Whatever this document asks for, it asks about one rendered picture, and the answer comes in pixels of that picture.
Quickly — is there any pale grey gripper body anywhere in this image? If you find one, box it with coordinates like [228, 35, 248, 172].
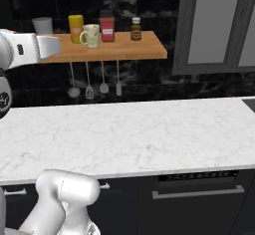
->
[35, 35, 63, 61]

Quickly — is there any white cup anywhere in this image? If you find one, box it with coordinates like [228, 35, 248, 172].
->
[31, 16, 54, 36]

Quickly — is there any yellow jar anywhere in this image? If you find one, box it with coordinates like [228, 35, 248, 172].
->
[68, 14, 85, 45]

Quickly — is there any white floral mug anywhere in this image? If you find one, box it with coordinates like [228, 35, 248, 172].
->
[79, 24, 101, 49]

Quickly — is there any grey hanging ladle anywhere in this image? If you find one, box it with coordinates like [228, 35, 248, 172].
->
[67, 62, 82, 100]

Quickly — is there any grey hanging spatula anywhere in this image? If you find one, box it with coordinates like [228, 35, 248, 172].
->
[85, 62, 95, 101]

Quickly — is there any red jar with dark lid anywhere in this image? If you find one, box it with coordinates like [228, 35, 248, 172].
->
[99, 9, 117, 44]

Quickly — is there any grey hanging spoon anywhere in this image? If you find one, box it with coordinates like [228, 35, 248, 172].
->
[99, 61, 111, 96]

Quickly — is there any grey hanging utensil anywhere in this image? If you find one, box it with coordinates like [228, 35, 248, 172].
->
[115, 60, 124, 98]

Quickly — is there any brown bottle with white cap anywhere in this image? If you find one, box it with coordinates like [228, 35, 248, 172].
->
[129, 17, 142, 42]

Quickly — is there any black drawer front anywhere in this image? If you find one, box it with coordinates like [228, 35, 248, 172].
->
[0, 176, 159, 235]

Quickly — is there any black dishwasher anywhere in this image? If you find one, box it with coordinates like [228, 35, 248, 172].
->
[136, 169, 255, 235]

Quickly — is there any wooden wall shelf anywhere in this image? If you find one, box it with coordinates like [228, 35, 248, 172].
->
[39, 30, 168, 65]

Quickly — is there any silver dishwasher handle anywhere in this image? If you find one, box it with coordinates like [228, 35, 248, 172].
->
[151, 184, 245, 201]

